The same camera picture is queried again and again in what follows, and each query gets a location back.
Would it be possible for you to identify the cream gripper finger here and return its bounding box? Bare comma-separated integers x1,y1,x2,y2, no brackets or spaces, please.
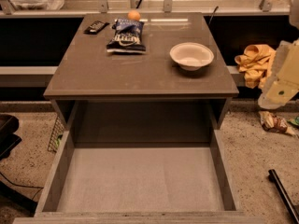
258,40,299,109

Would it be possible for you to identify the blue chip bag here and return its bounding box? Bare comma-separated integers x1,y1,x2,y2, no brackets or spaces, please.
107,18,146,53

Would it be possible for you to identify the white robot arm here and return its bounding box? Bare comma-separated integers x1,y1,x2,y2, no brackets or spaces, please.
258,0,299,109

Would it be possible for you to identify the brown snack bag on floor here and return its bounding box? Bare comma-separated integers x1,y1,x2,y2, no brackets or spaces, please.
259,111,295,136

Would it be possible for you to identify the open grey top drawer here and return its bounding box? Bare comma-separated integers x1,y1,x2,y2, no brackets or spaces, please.
13,101,263,224

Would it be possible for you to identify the yellow cloth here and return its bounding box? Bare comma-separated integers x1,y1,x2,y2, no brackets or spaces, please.
235,44,276,89

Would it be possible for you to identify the green wrapper on floor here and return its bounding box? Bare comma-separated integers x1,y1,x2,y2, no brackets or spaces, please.
288,116,299,127

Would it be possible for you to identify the white paper bowl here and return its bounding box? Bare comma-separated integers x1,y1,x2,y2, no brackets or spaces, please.
170,42,214,71

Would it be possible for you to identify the black pole on floor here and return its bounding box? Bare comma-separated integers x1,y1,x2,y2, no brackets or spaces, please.
268,169,299,224

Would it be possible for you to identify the grey cabinet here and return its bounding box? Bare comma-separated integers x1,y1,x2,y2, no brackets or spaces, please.
45,13,238,147

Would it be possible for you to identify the orange fruit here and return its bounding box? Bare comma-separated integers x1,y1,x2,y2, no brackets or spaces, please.
127,10,141,21

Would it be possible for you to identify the black snack bar wrapper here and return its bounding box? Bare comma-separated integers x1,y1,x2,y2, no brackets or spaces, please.
84,21,108,35

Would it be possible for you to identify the wire mesh basket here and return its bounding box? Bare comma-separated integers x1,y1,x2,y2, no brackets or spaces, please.
48,117,64,153

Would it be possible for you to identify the black cable on floor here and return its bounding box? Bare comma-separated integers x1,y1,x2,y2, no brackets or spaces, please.
0,171,45,201

